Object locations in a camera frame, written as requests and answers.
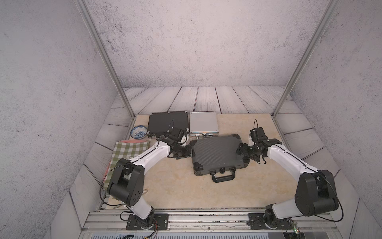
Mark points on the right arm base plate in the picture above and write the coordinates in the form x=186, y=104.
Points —
x=256, y=221

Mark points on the large black poker case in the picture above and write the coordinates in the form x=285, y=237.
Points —
x=218, y=157

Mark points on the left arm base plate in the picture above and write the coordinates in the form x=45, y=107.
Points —
x=154, y=221

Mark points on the black carbon poker case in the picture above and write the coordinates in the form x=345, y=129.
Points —
x=159, y=123

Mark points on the blue floral ceramic bowl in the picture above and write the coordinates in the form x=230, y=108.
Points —
x=138, y=132

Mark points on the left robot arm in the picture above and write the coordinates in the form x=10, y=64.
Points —
x=127, y=179

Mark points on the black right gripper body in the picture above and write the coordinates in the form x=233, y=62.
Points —
x=249, y=152

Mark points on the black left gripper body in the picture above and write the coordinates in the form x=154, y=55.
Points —
x=183, y=152

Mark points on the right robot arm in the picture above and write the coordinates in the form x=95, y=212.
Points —
x=316, y=191

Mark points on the pink cutting board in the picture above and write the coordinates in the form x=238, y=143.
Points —
x=133, y=141

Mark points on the small silver poker case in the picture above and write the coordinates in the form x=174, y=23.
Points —
x=203, y=124

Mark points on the green checked cloth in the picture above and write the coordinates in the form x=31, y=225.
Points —
x=126, y=151

